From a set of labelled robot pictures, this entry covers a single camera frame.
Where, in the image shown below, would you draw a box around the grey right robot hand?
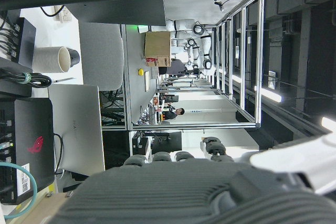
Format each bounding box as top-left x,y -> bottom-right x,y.
46,136 -> 336,224

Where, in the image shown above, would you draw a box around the small black cup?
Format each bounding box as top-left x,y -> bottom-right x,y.
67,47 -> 80,68

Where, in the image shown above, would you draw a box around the white paper cup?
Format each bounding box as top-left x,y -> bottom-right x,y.
34,46 -> 72,73

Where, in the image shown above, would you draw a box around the seated person in black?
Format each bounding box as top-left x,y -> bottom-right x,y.
162,106 -> 185,120

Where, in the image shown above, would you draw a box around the silver monitor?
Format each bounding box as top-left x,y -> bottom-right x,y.
48,84 -> 106,176

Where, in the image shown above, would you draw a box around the grey workbench table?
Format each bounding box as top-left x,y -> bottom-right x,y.
123,24 -> 174,130

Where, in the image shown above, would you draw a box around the person with dark hair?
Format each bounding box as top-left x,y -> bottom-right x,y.
158,58 -> 189,77

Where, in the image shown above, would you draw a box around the black ROG computer box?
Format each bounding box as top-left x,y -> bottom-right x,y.
0,97 -> 55,205

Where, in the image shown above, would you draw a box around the brown cardboard box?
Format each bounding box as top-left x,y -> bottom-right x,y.
143,31 -> 172,67

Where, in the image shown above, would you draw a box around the white humanoid robot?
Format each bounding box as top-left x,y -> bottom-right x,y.
165,18 -> 217,78

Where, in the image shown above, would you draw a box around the grey partition panel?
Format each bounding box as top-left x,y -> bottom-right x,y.
78,22 -> 124,91

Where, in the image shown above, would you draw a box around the white power strip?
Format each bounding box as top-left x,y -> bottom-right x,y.
53,5 -> 72,23

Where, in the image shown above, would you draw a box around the teal network cable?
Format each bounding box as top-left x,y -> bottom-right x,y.
0,162 -> 38,220

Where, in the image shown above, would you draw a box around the aluminium frame cage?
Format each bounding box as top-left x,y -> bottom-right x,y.
125,0 -> 265,131

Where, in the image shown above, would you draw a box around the black cable bundle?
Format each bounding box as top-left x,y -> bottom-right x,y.
0,68 -> 53,88

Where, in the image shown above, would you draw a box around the black dock with cables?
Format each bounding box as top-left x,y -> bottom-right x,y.
0,17 -> 37,63

